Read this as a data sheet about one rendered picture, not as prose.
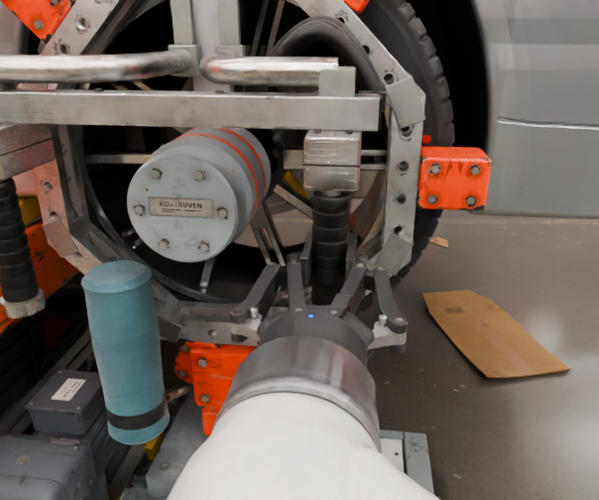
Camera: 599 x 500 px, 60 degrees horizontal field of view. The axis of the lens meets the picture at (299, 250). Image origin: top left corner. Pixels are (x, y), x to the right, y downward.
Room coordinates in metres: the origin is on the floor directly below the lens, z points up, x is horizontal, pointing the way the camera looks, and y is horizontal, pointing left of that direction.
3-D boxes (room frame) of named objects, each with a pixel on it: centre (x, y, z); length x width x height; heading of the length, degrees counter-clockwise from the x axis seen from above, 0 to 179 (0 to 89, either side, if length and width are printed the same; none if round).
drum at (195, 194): (0.65, 0.12, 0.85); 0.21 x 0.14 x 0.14; 173
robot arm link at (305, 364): (0.23, 0.00, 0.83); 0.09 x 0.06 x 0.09; 83
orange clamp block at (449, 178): (0.69, -0.20, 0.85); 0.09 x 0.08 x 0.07; 83
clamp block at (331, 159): (0.49, -0.03, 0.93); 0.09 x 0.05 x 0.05; 173
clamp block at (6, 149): (0.54, 0.30, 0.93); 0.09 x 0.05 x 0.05; 173
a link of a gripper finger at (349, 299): (0.37, -0.04, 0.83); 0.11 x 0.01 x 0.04; 162
